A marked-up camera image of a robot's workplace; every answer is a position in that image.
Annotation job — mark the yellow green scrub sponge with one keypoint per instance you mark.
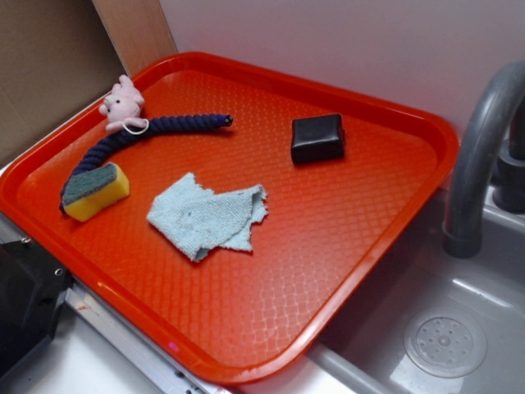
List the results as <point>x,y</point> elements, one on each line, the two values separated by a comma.
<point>89,193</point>

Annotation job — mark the black rectangular block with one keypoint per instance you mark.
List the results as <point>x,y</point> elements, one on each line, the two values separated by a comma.
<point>317,139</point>

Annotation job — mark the pink plush bunny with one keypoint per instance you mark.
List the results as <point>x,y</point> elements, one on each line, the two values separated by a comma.
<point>123,107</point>

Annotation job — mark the brown cardboard panel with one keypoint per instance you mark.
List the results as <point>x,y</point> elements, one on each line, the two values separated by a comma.
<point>56,58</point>

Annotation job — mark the grey sink faucet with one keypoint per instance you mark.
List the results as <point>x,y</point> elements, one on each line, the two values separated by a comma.
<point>492,147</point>

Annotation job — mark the light blue cloth rag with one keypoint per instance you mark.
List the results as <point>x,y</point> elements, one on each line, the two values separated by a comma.
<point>198,220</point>

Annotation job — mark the orange plastic tray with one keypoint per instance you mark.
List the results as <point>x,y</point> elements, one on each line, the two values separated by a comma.
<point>237,317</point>

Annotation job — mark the grey plastic sink basin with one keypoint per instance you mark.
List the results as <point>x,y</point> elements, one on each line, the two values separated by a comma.
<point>425,322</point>

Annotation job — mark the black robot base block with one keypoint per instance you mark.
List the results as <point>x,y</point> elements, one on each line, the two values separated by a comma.
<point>33,290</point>

